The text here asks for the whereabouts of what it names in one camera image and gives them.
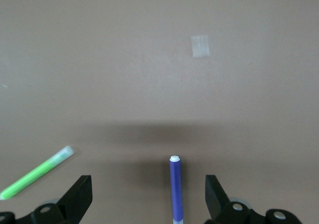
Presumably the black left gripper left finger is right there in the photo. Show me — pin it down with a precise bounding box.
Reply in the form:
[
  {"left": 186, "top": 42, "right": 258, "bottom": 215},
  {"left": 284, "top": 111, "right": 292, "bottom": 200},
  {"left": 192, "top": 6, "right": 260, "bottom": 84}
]
[{"left": 0, "top": 175, "right": 93, "bottom": 224}]

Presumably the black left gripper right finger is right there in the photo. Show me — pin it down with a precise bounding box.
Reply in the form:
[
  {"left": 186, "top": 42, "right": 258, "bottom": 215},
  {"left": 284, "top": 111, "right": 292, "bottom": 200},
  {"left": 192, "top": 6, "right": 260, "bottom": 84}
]
[{"left": 204, "top": 174, "right": 302, "bottom": 224}]

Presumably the purple marker pen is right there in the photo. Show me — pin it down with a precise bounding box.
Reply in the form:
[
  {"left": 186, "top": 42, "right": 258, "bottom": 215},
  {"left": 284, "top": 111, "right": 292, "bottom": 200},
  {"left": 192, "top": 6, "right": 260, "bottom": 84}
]
[{"left": 168, "top": 155, "right": 184, "bottom": 224}]

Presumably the green marker pen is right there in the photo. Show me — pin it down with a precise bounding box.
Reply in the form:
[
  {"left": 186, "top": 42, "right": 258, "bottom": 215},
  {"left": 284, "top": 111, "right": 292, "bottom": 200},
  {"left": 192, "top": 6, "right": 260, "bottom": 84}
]
[{"left": 0, "top": 145, "right": 75, "bottom": 201}]

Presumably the clear tape patch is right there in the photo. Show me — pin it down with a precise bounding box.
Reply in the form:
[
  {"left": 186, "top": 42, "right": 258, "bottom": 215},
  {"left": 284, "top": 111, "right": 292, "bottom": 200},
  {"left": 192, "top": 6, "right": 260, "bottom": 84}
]
[{"left": 191, "top": 34, "right": 210, "bottom": 58}]

